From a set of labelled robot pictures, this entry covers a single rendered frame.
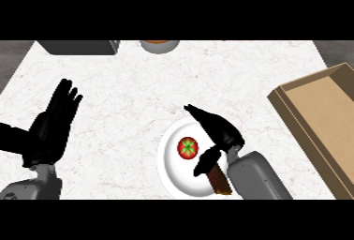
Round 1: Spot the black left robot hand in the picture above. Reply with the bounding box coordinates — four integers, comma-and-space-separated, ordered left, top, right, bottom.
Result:
0, 78, 83, 169

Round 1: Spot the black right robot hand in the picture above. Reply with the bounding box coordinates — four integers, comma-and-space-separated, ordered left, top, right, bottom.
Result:
182, 104, 246, 178

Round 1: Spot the red tomato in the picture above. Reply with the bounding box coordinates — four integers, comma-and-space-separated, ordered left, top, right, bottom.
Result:
176, 136, 200, 160

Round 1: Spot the white plate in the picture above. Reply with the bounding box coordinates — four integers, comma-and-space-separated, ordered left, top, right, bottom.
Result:
156, 119, 237, 200

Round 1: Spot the cardboard box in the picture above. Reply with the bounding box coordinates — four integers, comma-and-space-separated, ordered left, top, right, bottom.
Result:
266, 62, 354, 201

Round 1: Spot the brown stick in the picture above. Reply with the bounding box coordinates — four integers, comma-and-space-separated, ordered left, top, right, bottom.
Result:
206, 163, 232, 196

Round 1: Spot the dark grey appliance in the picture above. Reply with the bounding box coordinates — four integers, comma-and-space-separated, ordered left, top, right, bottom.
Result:
35, 40, 122, 56

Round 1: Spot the grey round pot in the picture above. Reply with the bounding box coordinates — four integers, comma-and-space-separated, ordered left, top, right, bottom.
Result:
140, 40, 181, 55

